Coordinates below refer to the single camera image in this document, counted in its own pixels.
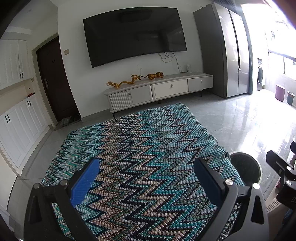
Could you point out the round white trash bin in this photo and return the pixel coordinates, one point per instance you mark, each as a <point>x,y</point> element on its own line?
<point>247,166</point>

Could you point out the golden dragon figurine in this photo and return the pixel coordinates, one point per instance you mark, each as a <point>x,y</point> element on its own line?
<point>118,85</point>

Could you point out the white washing machine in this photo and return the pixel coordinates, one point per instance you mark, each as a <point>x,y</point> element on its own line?
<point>260,74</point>

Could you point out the white low TV cabinet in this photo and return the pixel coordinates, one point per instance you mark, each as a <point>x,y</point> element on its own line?
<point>147,91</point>

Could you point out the teal small bin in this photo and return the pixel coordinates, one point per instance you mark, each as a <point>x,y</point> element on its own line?
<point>290,97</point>

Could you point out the grey double-door refrigerator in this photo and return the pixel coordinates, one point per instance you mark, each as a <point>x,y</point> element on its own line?
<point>224,48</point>

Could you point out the white router on cabinet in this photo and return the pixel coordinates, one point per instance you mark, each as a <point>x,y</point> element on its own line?
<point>189,68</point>

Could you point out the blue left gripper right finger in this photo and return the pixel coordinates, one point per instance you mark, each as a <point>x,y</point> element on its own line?
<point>211,182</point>

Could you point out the white wall cupboard unit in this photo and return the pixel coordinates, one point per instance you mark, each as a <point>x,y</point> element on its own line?
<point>23,123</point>

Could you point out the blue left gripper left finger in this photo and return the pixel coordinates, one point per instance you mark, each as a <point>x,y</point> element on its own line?
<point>82,180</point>

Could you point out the dark brown entrance door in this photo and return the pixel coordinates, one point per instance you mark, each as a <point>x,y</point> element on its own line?
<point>55,81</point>

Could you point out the large black wall television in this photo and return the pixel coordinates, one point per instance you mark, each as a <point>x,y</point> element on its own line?
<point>130,32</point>

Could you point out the golden tiger figurine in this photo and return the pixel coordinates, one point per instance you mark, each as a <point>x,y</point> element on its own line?
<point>154,76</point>

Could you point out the grey door mat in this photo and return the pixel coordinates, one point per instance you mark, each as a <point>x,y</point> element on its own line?
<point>67,121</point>

